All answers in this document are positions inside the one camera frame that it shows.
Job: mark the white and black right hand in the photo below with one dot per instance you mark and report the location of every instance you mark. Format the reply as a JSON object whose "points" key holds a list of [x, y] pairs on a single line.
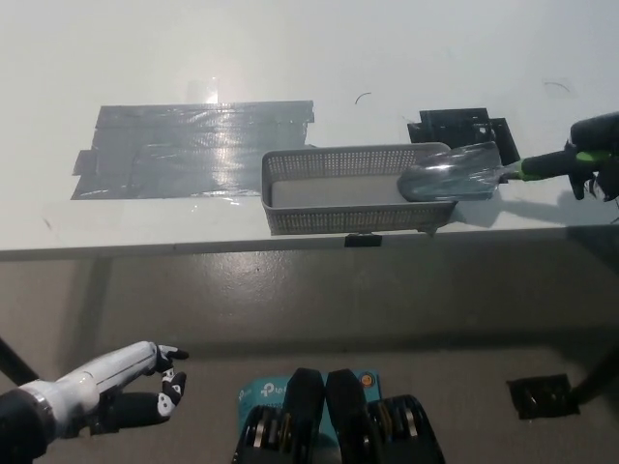
{"points": [[595, 133]]}

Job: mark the grey duct tape patch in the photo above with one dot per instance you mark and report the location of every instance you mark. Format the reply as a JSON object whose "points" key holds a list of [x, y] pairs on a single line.
{"points": [[169, 154]]}

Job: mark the small black tape strip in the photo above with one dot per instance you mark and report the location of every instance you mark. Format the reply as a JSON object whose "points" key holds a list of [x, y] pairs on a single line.
{"points": [[362, 240]]}

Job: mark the black tape patch on table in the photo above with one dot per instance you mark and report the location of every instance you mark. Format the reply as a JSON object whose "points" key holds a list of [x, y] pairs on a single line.
{"points": [[454, 128]]}

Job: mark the black table foot plate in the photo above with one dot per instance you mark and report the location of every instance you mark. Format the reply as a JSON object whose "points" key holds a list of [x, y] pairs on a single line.
{"points": [[541, 396]]}

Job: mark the black slanted table leg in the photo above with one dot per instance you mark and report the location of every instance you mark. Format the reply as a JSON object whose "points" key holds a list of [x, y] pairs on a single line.
{"points": [[17, 362], [595, 377]]}

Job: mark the white and black left hand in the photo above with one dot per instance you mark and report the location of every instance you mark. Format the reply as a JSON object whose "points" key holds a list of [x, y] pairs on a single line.
{"points": [[116, 365]]}

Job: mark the teal tp-link box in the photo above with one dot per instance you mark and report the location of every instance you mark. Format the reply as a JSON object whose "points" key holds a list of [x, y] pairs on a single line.
{"points": [[261, 391]]}

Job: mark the grey perforated plastic basket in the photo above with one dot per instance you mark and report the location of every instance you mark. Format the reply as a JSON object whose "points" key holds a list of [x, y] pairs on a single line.
{"points": [[338, 220]]}

